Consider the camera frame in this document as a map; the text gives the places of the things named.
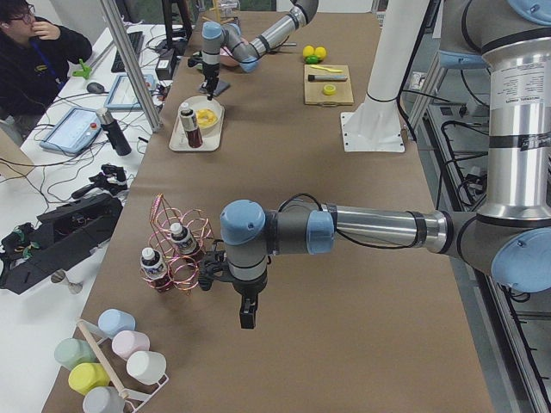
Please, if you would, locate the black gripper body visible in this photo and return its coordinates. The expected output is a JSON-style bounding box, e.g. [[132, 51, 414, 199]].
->
[[229, 262, 268, 307], [203, 64, 220, 93]]

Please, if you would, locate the white plate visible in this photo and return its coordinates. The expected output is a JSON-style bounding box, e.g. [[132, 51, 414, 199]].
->
[[185, 95, 223, 132]]

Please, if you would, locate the glazed donut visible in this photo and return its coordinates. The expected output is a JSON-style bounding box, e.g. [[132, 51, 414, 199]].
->
[[196, 108, 219, 129]]

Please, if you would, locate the cream rabbit tray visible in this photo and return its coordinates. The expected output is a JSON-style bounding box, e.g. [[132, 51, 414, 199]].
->
[[169, 96, 225, 151]]

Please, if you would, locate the tea bottle on tray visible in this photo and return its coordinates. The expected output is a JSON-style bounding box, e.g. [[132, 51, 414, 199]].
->
[[179, 102, 203, 149]]

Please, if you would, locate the grey folded cloth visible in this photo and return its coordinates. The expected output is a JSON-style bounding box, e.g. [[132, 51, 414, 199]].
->
[[198, 79, 230, 97]]

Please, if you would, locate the pink bowl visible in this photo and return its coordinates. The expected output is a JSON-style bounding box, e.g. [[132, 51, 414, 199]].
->
[[220, 47, 240, 68]]

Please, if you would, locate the tea bottle in rack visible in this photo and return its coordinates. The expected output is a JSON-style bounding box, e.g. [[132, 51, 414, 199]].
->
[[170, 222, 200, 257], [140, 247, 173, 293]]

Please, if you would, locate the black keyboard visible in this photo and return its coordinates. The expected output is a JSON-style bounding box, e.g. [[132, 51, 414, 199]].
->
[[110, 30, 145, 73]]

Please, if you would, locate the whole yellow lemon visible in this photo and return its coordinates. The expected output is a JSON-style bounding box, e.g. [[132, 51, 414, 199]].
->
[[302, 45, 315, 60]]

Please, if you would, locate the steel muddler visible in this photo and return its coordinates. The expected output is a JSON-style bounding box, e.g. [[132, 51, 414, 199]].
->
[[306, 74, 348, 83]]

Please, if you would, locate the yellow plastic knife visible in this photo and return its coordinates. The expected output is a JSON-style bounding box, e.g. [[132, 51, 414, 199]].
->
[[309, 65, 344, 73]]

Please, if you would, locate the black thermos bottle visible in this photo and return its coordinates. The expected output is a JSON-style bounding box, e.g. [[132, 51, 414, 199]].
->
[[96, 107, 132, 157]]

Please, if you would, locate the bamboo cutting board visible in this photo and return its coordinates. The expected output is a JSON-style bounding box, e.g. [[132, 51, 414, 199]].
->
[[303, 65, 354, 106]]

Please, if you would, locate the computer mouse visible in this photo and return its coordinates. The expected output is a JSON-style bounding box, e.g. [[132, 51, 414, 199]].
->
[[86, 82, 107, 95]]

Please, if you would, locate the white cup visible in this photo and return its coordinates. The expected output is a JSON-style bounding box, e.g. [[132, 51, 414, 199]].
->
[[127, 350, 167, 385]]

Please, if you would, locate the lemon half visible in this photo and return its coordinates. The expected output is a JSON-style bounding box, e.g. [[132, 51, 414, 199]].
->
[[323, 84, 337, 96]]

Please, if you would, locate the pink cup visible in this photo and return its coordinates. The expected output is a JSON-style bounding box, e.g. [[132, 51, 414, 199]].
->
[[111, 330, 151, 361]]

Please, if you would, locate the black handheld controller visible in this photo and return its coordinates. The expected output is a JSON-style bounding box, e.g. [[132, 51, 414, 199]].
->
[[71, 163, 128, 200]]

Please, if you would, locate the blue cup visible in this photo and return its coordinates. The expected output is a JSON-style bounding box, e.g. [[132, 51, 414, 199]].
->
[[97, 308, 136, 338]]

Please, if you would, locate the teach pendant tablet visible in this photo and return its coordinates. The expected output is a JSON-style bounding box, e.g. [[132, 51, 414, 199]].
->
[[40, 108, 101, 155]]

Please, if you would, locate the white cup rack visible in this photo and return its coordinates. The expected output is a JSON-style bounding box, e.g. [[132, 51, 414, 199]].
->
[[76, 318, 170, 412]]

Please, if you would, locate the grey cup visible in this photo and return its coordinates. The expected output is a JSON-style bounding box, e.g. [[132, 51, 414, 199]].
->
[[83, 386, 125, 413]]

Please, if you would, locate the seated person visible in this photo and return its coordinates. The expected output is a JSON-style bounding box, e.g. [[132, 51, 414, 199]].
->
[[1, 1, 92, 118]]

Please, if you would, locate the yellow cup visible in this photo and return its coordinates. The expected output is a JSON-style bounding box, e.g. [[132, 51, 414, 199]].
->
[[68, 362, 110, 396]]

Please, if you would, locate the green cup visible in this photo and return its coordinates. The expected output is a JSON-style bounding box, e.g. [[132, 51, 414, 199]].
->
[[54, 338, 96, 371]]

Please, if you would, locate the black equipment case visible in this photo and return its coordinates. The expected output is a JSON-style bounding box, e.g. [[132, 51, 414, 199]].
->
[[1, 194, 122, 294]]

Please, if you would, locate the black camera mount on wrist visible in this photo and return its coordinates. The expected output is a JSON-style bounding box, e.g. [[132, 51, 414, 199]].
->
[[198, 250, 233, 291]]

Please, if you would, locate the copper wire bottle rack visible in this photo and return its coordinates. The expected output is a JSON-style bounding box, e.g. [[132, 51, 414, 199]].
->
[[140, 194, 214, 293]]

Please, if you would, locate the aluminium frame post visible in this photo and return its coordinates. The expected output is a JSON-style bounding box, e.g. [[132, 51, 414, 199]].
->
[[99, 0, 161, 133]]

